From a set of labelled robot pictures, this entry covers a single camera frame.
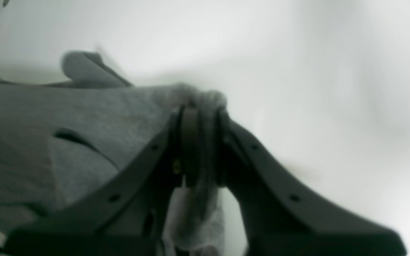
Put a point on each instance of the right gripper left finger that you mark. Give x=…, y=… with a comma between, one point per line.
x=126, y=217

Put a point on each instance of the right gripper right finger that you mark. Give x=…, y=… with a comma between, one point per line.
x=281, y=215

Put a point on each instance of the grey T-shirt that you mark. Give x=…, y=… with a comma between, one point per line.
x=61, y=142

